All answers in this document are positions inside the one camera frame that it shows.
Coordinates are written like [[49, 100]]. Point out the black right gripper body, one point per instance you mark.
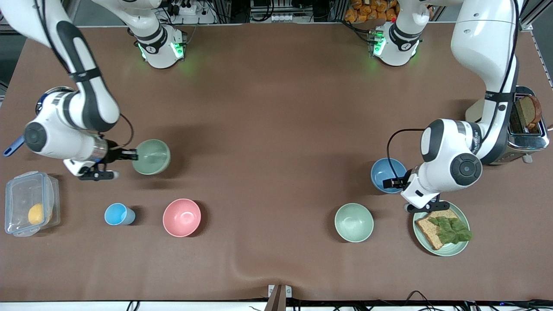
[[115, 155]]

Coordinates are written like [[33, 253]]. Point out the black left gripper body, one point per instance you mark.
[[402, 183]]

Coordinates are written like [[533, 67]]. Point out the blue bowl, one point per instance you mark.
[[380, 170]]

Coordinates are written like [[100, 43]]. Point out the pale green bowl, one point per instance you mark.
[[354, 222], [153, 157]]

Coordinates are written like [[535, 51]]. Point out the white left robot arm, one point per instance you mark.
[[484, 43]]

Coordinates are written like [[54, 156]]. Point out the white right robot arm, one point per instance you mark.
[[56, 138]]

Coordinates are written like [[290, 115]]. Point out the pink bowl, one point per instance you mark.
[[181, 218]]

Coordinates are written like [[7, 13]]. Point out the brown bread slice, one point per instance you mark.
[[427, 231]]

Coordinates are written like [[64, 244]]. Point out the light blue cup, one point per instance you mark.
[[116, 214]]

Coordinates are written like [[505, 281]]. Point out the green lettuce leaf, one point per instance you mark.
[[451, 231]]

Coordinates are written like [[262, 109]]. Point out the pale green plate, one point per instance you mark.
[[449, 249]]

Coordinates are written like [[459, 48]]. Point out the yellow lemon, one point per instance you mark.
[[36, 214]]

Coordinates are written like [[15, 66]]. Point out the clear plastic lidded container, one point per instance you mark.
[[21, 194]]

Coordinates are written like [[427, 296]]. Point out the beige chrome toaster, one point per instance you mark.
[[529, 142]]

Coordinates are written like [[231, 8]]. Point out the brown toast slice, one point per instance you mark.
[[528, 110]]

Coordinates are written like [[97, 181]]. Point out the white power strip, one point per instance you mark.
[[185, 8], [281, 18]]

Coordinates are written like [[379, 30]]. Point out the orange snack bags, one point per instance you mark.
[[367, 11]]

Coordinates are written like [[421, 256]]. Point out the metal table edge bracket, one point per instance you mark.
[[276, 298]]

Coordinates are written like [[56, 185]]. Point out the aluminium frame profile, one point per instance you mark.
[[525, 25]]

